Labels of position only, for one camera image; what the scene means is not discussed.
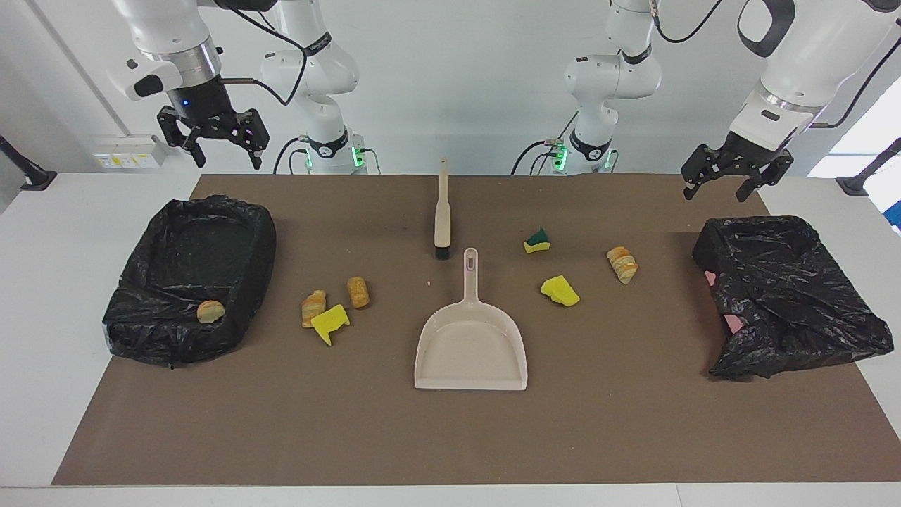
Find beige plastic dustpan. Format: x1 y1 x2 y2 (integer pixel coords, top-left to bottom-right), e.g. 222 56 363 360
414 247 529 392

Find black base cable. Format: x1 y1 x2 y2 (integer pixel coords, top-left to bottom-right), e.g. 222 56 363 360
272 137 312 175
510 137 565 175

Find striped croissant bread piece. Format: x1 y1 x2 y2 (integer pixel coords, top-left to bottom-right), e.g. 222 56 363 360
606 246 639 285
301 289 327 329

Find black bag lined bin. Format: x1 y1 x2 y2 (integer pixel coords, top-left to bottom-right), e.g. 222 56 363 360
102 196 277 368

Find white wall socket box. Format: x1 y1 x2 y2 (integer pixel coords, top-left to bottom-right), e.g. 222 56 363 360
94 135 168 170

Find beige hand brush black bristles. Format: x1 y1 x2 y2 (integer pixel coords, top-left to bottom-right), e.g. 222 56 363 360
434 157 452 261

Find brown table mat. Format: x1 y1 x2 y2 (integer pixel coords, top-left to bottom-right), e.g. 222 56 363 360
53 175 901 487

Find crumpled black trash bag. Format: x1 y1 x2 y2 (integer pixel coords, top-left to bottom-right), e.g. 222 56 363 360
692 215 895 381

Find pink plastic bin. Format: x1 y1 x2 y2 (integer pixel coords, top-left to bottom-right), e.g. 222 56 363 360
705 270 744 336

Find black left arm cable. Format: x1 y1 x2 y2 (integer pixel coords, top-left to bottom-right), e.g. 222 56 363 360
651 0 901 131

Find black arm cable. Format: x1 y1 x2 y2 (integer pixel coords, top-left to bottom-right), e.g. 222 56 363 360
211 0 314 106
651 0 901 131

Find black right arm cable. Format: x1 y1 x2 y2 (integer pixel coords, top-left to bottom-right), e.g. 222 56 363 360
211 0 314 106

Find black stand foot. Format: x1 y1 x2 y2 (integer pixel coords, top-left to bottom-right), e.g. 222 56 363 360
0 135 58 192
836 137 901 197

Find white wall cable duct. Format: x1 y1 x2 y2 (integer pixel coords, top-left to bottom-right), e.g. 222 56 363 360
27 0 134 138

